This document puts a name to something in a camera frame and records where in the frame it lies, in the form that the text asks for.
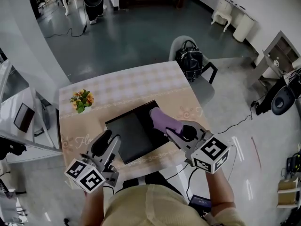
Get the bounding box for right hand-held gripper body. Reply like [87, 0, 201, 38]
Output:
[185, 130, 230, 175]

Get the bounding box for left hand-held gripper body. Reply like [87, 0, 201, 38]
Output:
[64, 153, 119, 194]

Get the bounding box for black tray box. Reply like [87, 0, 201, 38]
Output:
[104, 99, 176, 165]

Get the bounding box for purple cloth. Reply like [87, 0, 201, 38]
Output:
[149, 106, 184, 136]

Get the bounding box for person's left forearm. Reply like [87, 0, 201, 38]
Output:
[80, 186, 105, 226]

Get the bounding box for person's right forearm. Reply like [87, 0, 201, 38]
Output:
[205, 169, 236, 208]

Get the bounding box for cardboard box on white stand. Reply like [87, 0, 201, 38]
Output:
[277, 177, 299, 209]

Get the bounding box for grey chair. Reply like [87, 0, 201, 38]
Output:
[169, 35, 218, 103]

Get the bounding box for person's black trousers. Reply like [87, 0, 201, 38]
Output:
[122, 170, 184, 197]

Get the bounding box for potted orange flowers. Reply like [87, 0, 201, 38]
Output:
[69, 89, 95, 114]

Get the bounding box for black handbag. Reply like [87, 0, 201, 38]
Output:
[175, 40, 204, 82]

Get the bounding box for person's cream knit top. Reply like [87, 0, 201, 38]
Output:
[101, 184, 246, 226]

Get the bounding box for table with checked beige tablecloth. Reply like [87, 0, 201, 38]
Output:
[58, 60, 214, 186]

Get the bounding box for group of black bags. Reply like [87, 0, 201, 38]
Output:
[0, 137, 28, 161]

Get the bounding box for grey desk with shelf unit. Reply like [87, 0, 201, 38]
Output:
[248, 30, 301, 92]

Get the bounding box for white metal shelf rack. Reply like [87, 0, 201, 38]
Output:
[0, 60, 63, 154]

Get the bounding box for white ornate dressing table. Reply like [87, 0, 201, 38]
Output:
[210, 0, 256, 43]

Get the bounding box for black recorder box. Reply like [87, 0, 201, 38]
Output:
[189, 194, 212, 213]

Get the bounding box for black floor cable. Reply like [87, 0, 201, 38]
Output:
[44, 0, 88, 38]

